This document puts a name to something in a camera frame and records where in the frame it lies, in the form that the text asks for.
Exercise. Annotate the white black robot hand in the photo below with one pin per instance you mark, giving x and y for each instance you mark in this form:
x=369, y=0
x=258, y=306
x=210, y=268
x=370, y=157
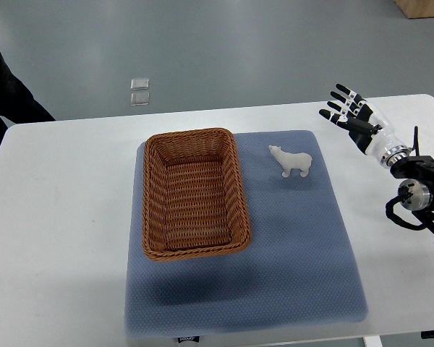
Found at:
x=366, y=124

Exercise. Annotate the white bear figurine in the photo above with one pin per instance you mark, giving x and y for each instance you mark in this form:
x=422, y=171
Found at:
x=290, y=161

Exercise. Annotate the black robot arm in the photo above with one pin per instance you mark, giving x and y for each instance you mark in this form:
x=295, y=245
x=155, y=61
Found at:
x=416, y=192

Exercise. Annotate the brown wicker basket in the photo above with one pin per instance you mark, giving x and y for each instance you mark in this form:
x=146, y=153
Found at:
x=193, y=200

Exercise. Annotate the wooden box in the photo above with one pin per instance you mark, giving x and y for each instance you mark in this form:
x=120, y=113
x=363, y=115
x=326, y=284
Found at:
x=416, y=9

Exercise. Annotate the blue grey mat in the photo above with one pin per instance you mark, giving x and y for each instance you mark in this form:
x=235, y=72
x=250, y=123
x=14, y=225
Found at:
x=299, y=268

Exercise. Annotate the white table leg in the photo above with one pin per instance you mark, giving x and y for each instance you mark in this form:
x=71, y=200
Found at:
x=372, y=341

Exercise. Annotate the black table control panel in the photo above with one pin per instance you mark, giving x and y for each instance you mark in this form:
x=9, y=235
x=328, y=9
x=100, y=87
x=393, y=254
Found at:
x=427, y=335

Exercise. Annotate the lower floor plate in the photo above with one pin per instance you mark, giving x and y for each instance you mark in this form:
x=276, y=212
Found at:
x=140, y=98

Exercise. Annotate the floor plate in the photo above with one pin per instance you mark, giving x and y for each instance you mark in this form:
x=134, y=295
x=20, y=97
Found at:
x=140, y=98
x=140, y=83

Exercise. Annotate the upper floor plate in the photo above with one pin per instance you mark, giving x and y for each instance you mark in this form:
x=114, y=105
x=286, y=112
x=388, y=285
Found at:
x=140, y=83

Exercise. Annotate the black mat label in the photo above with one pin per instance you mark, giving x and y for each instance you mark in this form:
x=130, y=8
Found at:
x=188, y=341

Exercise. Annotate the dark clothed person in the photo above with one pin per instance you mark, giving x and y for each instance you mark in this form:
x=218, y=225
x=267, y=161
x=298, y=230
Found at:
x=17, y=103

